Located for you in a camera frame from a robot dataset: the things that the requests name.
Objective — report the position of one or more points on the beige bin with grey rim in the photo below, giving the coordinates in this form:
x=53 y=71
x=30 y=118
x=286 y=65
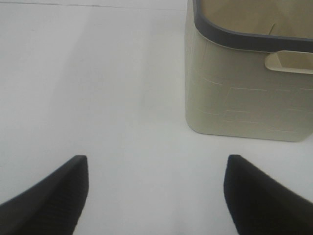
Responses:
x=249 y=68

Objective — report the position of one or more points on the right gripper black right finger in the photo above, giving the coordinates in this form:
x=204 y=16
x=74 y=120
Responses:
x=259 y=205

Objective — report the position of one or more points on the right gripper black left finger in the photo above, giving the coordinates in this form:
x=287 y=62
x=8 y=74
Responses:
x=53 y=206

